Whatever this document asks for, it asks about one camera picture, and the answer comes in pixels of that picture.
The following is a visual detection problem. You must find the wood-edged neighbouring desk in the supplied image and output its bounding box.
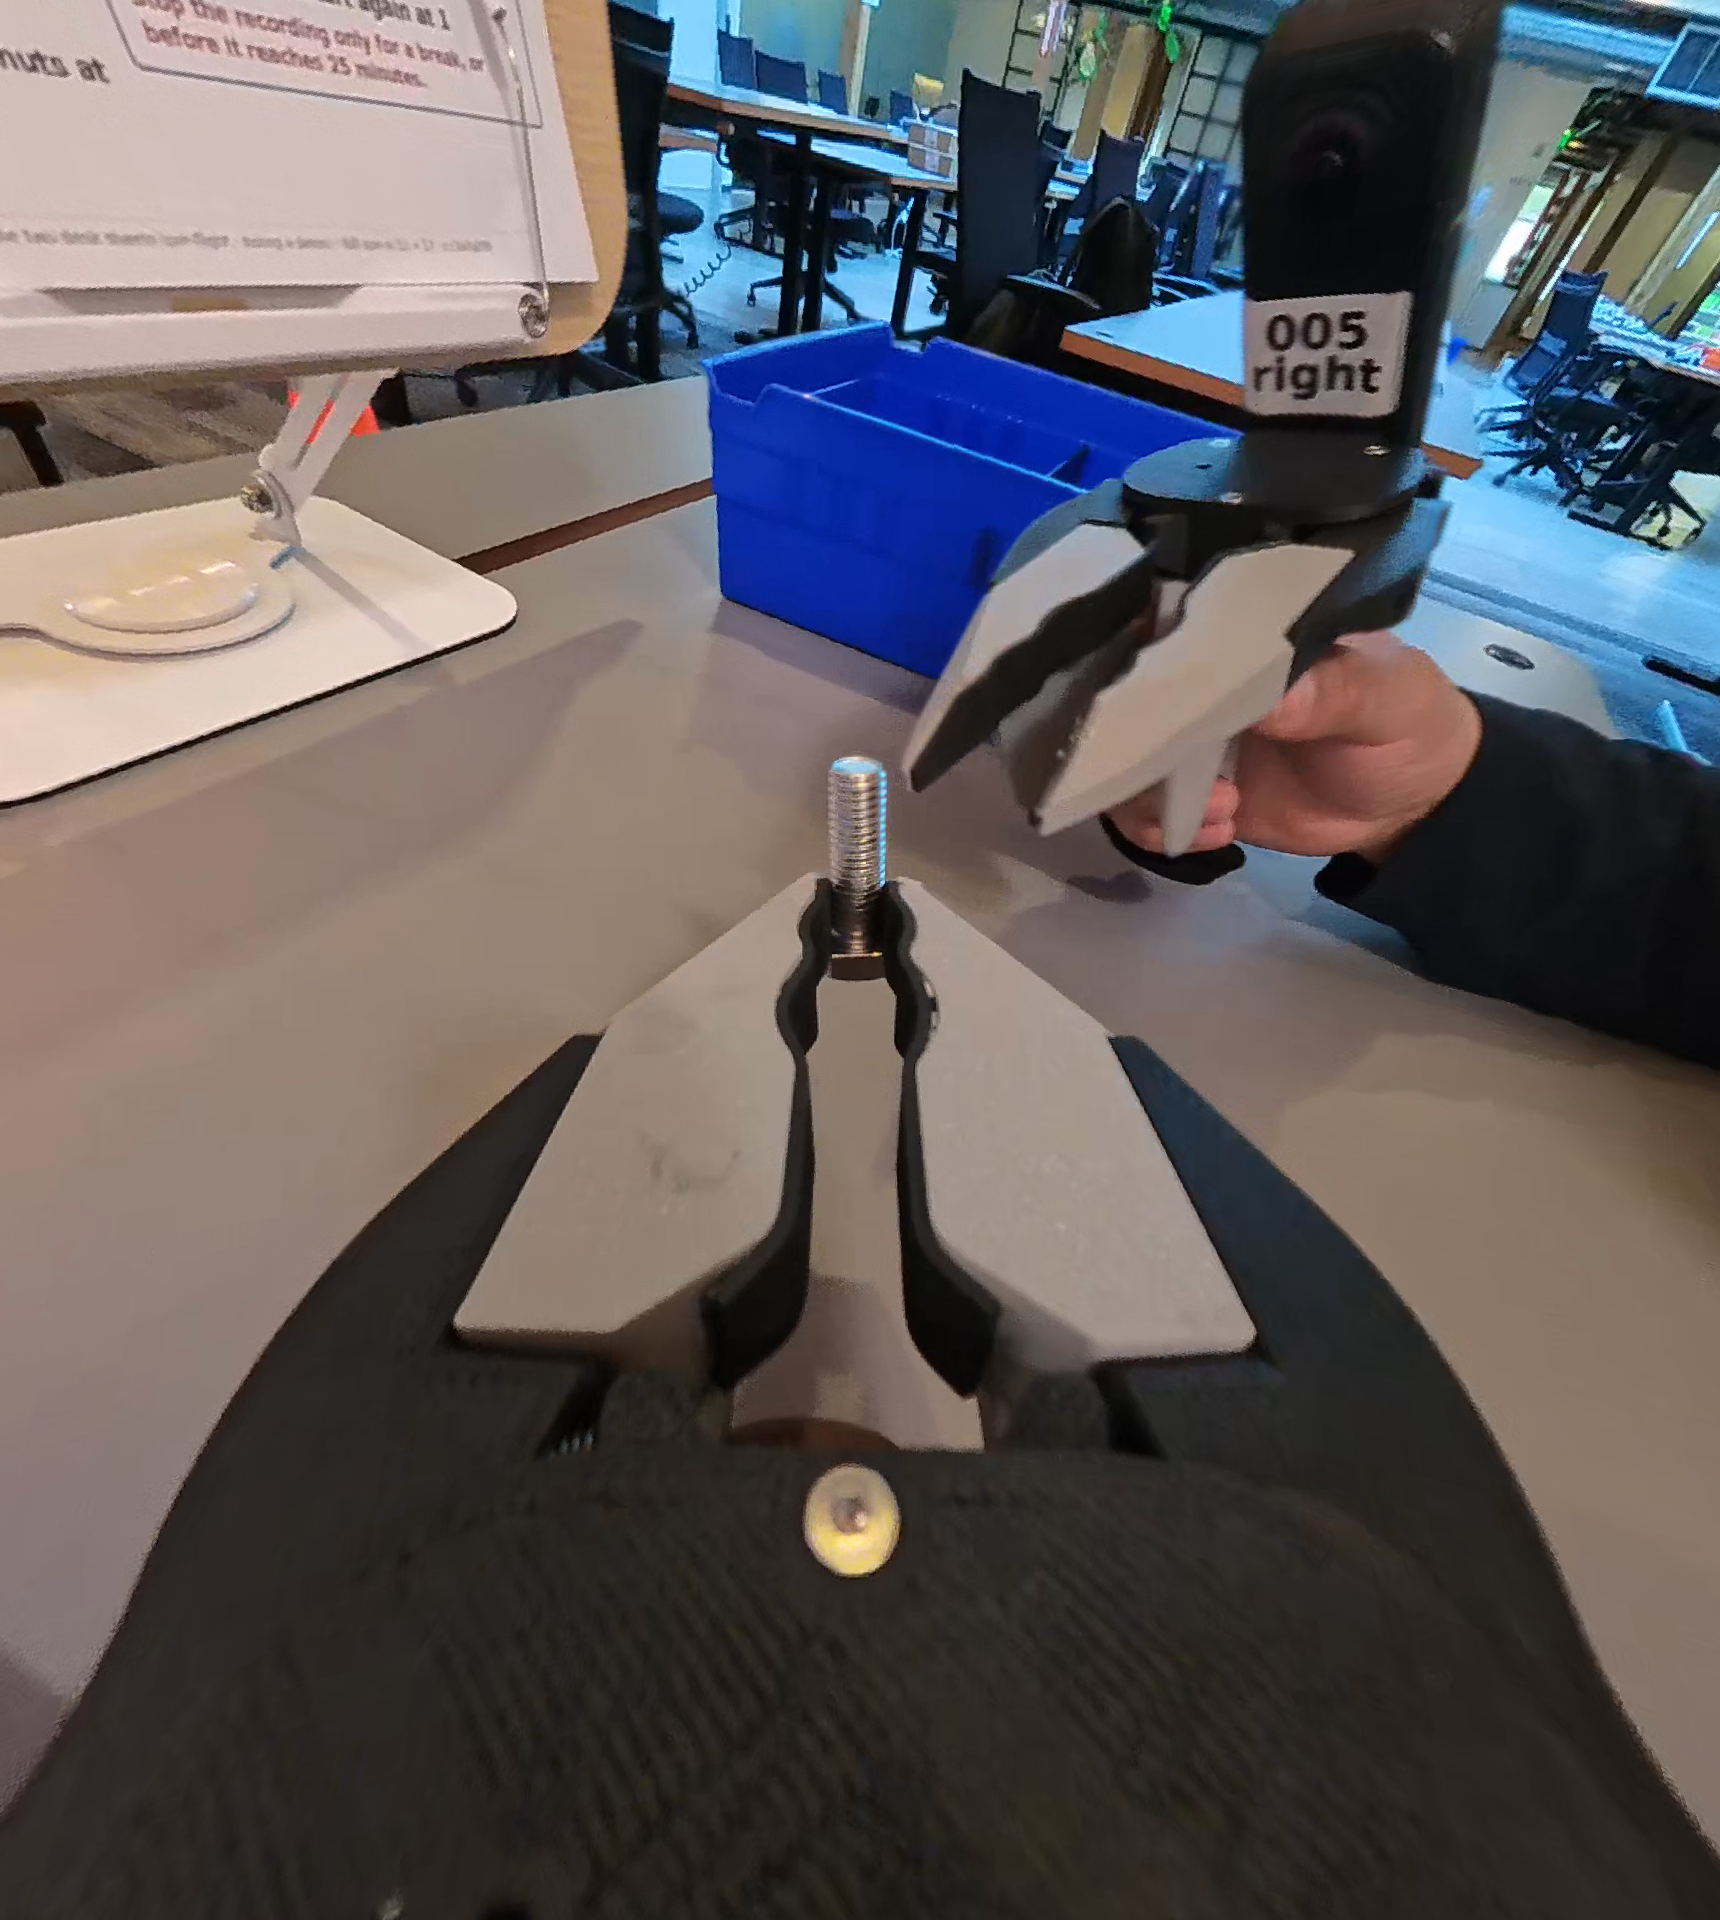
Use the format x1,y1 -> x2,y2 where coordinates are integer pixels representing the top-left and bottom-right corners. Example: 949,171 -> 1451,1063
1060,286 -> 1488,479

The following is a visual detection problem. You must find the printed instruction sheet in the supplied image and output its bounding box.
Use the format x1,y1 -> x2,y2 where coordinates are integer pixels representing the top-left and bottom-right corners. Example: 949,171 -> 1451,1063
0,0 -> 603,396

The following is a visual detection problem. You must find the black office chair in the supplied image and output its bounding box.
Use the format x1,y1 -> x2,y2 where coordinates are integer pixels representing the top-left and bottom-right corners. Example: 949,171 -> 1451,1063
603,0 -> 710,375
937,67 -> 1104,349

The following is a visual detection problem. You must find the person's right hand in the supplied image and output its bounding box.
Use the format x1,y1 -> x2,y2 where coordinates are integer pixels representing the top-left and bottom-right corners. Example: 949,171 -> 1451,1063
1114,637 -> 1483,864

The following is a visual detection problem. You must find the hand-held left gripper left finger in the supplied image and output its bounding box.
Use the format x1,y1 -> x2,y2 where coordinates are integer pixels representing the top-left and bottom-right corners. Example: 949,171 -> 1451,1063
451,871 -> 824,1386

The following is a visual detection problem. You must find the long background table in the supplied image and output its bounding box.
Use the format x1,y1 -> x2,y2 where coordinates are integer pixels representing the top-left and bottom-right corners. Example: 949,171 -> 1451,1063
662,75 -> 960,339

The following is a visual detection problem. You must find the silver hex bolt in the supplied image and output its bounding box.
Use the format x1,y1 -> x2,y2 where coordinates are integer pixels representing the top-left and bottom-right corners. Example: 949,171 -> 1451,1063
816,752 -> 901,984

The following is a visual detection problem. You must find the person's right forearm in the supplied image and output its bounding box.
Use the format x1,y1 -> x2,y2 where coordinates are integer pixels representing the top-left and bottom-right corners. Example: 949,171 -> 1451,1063
1315,686 -> 1720,1087

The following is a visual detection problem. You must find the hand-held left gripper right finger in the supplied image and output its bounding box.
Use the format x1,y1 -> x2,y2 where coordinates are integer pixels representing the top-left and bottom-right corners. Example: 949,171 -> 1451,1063
880,875 -> 1260,1397

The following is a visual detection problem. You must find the blue plastic bin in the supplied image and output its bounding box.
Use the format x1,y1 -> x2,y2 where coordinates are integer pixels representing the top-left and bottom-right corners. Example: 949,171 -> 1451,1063
698,321 -> 1242,677

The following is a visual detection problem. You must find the grey desk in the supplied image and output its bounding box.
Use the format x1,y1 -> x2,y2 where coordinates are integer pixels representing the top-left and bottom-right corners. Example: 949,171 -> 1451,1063
0,375 -> 1720,1920

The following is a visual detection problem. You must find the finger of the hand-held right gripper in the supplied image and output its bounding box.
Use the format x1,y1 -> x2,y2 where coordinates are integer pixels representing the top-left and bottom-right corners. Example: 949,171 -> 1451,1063
1007,545 -> 1356,859
901,517 -> 1165,797

